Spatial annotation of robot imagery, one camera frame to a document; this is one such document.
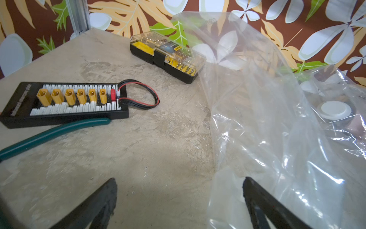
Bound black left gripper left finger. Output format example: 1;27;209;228
52;178;118;229

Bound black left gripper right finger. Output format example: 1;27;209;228
243;177;310;229

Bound clear plastic vacuum bag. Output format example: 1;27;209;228
173;11;366;229

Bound white vacuum bag valve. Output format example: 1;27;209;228
316;101;352;121

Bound black parallel charging board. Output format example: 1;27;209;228
1;79;160;129

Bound yellow black screwdriver bit case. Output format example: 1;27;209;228
130;31;206;84

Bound green handled pliers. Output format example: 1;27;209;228
1;118;111;162

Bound aluminium frame post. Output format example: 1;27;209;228
66;0;91;36

